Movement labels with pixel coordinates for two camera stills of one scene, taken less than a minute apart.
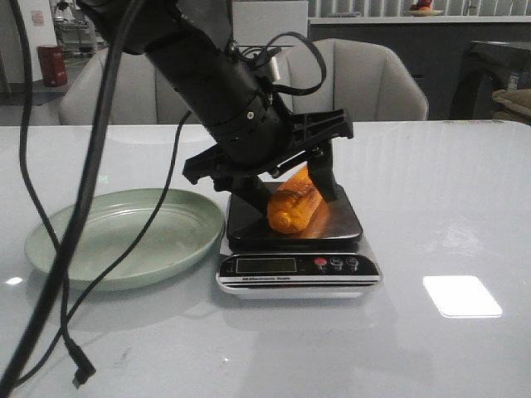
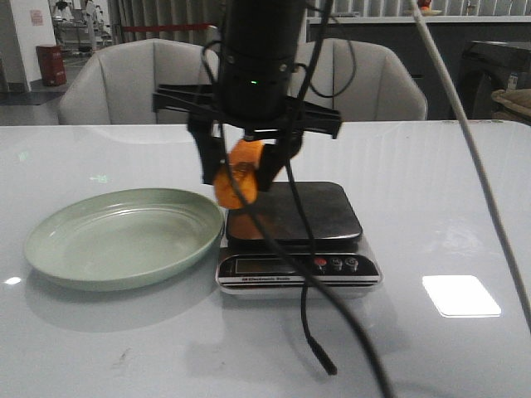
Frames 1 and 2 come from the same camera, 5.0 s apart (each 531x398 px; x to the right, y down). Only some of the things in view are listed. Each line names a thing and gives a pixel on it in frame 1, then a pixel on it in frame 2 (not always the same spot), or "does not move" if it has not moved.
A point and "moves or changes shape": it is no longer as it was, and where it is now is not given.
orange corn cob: [294, 203] moves or changes shape
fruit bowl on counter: [423, 8] does not move
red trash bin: [53, 65] does not move
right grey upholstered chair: [372, 80] does not move
